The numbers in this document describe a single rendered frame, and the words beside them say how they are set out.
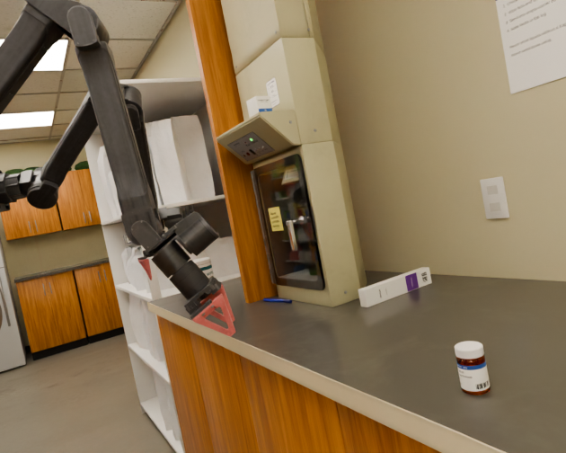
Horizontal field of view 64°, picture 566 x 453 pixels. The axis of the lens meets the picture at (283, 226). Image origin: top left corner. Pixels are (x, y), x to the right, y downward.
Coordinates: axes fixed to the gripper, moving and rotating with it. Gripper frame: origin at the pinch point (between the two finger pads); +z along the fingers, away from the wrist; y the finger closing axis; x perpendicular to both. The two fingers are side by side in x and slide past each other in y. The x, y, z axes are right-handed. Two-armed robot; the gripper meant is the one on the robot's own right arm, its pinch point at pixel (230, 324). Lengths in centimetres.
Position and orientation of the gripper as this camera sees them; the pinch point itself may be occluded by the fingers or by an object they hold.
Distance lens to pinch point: 91.5
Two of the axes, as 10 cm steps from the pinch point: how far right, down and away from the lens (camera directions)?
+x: -7.5, 6.5, -0.7
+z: 6.5, 7.6, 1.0
